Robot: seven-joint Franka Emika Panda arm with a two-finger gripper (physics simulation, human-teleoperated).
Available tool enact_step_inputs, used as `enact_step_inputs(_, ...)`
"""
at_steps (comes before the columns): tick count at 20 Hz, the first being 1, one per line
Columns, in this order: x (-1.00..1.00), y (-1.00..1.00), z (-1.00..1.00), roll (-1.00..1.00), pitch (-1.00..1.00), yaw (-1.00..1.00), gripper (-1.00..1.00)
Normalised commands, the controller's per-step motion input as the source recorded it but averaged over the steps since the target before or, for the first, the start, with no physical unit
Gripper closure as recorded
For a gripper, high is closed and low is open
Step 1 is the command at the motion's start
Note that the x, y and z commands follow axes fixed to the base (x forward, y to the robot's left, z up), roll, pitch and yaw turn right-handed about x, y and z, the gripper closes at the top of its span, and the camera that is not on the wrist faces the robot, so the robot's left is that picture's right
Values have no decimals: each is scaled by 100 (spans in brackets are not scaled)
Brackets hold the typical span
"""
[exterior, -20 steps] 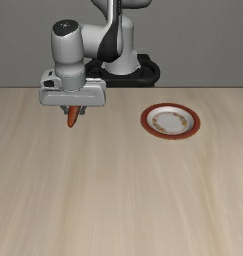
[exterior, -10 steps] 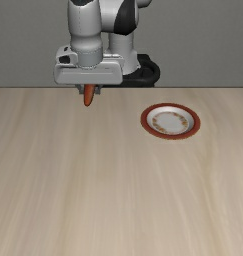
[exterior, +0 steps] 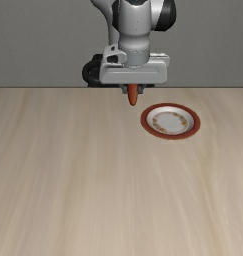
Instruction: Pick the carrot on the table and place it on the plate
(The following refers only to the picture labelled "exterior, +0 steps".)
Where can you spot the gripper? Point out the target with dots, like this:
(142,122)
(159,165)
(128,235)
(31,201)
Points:
(133,75)

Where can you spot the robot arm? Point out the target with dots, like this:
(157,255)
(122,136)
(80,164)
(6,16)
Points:
(134,30)

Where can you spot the orange carrot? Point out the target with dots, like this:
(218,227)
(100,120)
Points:
(133,96)

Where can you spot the white plate with red rim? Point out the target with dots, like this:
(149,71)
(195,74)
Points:
(170,121)

